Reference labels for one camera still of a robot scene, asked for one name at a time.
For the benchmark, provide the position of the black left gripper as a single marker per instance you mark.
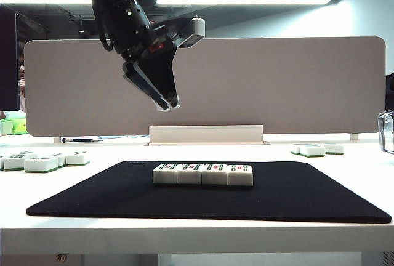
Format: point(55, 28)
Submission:
point(147, 44)

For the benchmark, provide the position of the five-bamboo mahjong tile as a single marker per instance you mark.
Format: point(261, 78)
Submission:
point(214, 178)
point(189, 177)
point(164, 177)
point(240, 178)

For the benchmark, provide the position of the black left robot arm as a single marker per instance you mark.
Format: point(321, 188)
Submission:
point(114, 1)

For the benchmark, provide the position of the four-bamboo mahjong tile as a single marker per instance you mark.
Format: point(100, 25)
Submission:
point(77, 159)

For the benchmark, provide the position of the two-bamboo mahjong tile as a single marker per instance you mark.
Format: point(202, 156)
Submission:
point(61, 160)

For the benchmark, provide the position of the zigzag eight-bamboo mahjong tile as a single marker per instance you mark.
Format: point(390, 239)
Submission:
point(23, 154)

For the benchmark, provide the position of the six-bamboo mahjong tile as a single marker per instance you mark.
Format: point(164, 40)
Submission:
point(14, 163)

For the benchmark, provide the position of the black screwdriver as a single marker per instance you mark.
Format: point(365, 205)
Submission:
point(77, 140)

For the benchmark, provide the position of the beige desk divider panel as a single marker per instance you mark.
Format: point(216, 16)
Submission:
point(261, 87)

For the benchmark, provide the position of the white divider foot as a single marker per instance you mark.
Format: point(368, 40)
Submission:
point(354, 136)
point(57, 140)

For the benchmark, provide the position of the long ceiling light bar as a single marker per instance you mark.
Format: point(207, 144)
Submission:
point(246, 0)

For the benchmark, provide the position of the black rectangular mat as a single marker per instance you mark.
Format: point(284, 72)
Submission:
point(123, 198)

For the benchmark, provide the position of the person in background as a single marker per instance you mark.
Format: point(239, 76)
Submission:
point(21, 78)

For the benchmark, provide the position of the black monitor panel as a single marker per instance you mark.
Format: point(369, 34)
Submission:
point(9, 62)

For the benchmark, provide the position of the green white carton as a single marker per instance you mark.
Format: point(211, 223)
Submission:
point(13, 127)

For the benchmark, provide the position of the metal table bolt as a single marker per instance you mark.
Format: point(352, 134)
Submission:
point(61, 258)

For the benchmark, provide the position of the clear plastic container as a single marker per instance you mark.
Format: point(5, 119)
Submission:
point(387, 133)

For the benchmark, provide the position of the grey vent grille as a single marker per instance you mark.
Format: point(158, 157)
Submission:
point(388, 259)

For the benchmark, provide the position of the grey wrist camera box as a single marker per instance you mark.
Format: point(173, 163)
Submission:
point(194, 32)

